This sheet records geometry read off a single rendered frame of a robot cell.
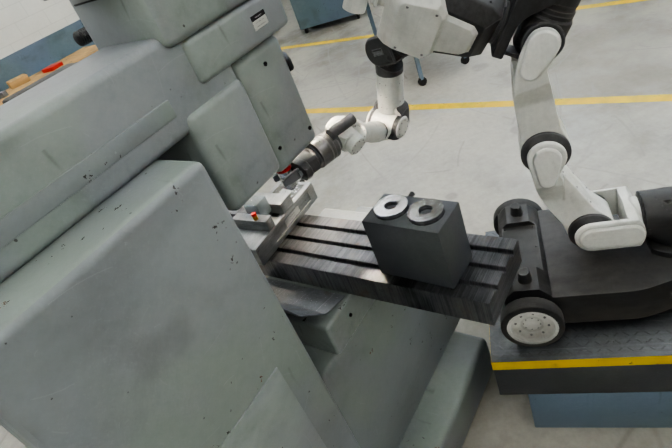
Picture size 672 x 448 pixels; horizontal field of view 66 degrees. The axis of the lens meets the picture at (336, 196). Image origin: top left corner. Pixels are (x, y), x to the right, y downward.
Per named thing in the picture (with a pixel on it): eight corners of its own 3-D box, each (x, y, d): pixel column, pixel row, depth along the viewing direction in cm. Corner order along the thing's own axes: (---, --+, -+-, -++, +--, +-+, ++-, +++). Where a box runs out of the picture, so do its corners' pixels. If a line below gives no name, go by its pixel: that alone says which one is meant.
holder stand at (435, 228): (401, 243, 150) (382, 188, 140) (473, 257, 137) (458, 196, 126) (381, 273, 143) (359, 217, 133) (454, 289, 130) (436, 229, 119)
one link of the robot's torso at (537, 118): (564, 145, 170) (563, 2, 144) (573, 176, 157) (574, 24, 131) (515, 150, 175) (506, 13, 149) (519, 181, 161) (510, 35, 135)
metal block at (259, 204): (258, 209, 176) (251, 195, 173) (272, 210, 173) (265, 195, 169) (250, 218, 173) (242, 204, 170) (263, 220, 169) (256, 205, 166)
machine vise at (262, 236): (285, 195, 194) (274, 171, 189) (318, 197, 186) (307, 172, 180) (230, 261, 172) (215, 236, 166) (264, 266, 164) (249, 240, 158)
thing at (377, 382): (397, 303, 243) (358, 202, 211) (462, 317, 224) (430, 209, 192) (302, 464, 194) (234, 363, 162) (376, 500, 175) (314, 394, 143)
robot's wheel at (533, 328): (566, 334, 176) (560, 293, 166) (568, 346, 172) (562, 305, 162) (504, 337, 183) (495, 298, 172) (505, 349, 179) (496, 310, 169)
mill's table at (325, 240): (216, 217, 215) (208, 202, 211) (522, 260, 141) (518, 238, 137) (178, 256, 201) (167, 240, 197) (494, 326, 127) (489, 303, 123)
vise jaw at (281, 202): (260, 201, 183) (256, 192, 181) (293, 202, 175) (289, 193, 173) (250, 211, 179) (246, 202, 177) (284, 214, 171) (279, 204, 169)
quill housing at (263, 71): (269, 137, 160) (223, 38, 143) (322, 137, 147) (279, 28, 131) (229, 173, 148) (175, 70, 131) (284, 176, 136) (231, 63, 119)
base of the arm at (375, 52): (410, 57, 172) (390, 28, 172) (432, 37, 161) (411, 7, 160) (380, 77, 165) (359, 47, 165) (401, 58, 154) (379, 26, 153)
